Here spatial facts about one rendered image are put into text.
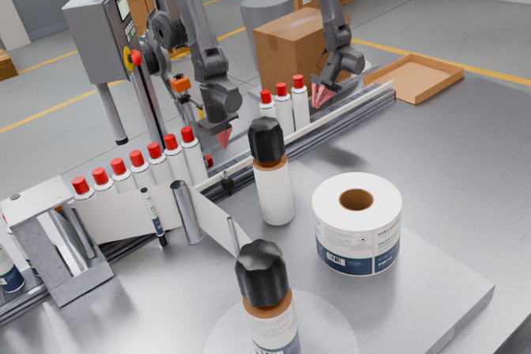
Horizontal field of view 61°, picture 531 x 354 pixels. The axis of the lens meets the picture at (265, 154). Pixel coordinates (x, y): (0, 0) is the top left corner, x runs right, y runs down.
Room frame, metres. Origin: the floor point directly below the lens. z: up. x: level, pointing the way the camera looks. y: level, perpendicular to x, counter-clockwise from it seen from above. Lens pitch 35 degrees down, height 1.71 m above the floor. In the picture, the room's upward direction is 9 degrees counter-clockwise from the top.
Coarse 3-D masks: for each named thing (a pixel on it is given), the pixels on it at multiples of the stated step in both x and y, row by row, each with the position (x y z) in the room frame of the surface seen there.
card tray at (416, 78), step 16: (400, 64) 1.77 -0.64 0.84; (416, 64) 1.77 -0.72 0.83; (432, 64) 1.72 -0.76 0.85; (448, 64) 1.65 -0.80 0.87; (368, 80) 1.67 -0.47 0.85; (384, 80) 1.67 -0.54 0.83; (400, 80) 1.65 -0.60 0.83; (416, 80) 1.63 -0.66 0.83; (432, 80) 1.60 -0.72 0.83; (448, 80) 1.54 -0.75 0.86; (400, 96) 1.51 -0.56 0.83; (416, 96) 1.44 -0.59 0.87
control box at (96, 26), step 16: (80, 0) 1.08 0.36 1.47; (96, 0) 1.06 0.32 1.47; (112, 0) 1.09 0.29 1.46; (64, 16) 1.04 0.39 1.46; (80, 16) 1.04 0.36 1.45; (96, 16) 1.04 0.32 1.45; (112, 16) 1.06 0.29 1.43; (128, 16) 1.17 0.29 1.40; (80, 32) 1.04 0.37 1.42; (96, 32) 1.04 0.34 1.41; (112, 32) 1.04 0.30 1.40; (80, 48) 1.04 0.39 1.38; (96, 48) 1.04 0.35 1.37; (112, 48) 1.04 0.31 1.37; (128, 48) 1.09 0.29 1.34; (96, 64) 1.04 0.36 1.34; (112, 64) 1.04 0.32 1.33; (128, 64) 1.05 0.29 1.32; (96, 80) 1.04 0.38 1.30; (112, 80) 1.04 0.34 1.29
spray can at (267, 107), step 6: (264, 90) 1.26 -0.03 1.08; (264, 96) 1.24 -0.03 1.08; (270, 96) 1.24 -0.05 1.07; (264, 102) 1.24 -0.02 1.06; (270, 102) 1.24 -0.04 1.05; (264, 108) 1.23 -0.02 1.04; (270, 108) 1.23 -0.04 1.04; (264, 114) 1.23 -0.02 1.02; (270, 114) 1.23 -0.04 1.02; (276, 114) 1.24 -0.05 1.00
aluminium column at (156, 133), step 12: (144, 60) 1.20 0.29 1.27; (132, 72) 1.18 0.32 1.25; (144, 72) 1.19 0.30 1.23; (132, 84) 1.21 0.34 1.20; (144, 84) 1.20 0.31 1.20; (144, 96) 1.18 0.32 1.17; (144, 108) 1.18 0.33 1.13; (156, 108) 1.19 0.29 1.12; (156, 120) 1.20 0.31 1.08; (156, 132) 1.18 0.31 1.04
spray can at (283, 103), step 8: (280, 88) 1.27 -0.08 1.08; (280, 96) 1.27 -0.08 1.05; (288, 96) 1.27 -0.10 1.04; (280, 104) 1.26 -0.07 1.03; (288, 104) 1.26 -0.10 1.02; (280, 112) 1.26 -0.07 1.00; (288, 112) 1.26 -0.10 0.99; (280, 120) 1.26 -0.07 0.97; (288, 120) 1.26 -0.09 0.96; (288, 128) 1.26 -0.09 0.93
